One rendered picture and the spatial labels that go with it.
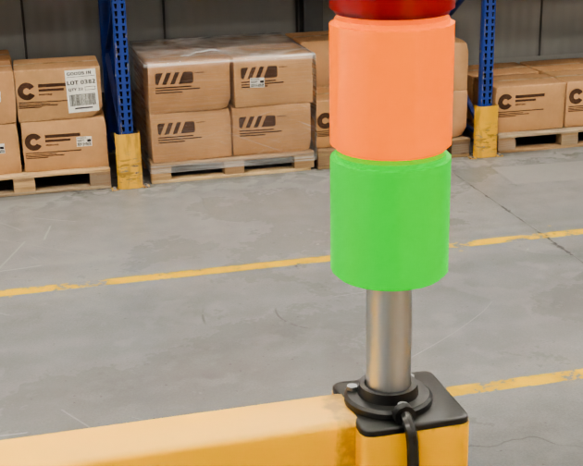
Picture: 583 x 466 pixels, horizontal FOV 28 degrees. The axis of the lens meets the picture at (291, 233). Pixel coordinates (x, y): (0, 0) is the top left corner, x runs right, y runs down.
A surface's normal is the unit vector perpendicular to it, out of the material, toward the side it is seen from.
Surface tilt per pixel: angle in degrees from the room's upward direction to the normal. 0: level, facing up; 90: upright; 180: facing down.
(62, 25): 90
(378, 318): 90
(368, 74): 90
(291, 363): 0
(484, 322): 0
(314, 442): 90
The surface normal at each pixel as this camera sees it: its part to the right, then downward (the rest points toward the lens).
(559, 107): 0.26, 0.32
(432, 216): 0.61, 0.25
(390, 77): -0.13, 0.33
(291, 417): -0.02, -0.95
